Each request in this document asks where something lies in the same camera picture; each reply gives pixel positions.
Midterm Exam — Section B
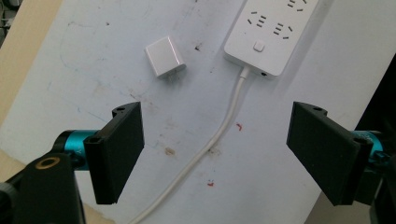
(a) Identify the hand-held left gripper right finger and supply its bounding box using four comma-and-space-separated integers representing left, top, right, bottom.
286, 101, 390, 207

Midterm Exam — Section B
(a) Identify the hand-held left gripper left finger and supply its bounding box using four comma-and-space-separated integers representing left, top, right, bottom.
51, 101, 146, 205

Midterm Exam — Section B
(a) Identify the white charger plug adapter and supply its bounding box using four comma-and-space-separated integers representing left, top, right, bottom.
144, 35, 187, 79

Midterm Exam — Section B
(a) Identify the white power strip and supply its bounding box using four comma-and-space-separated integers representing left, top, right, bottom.
223, 0, 320, 80

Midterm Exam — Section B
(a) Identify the white power strip cable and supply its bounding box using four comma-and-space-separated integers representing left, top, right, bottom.
126, 65, 252, 224

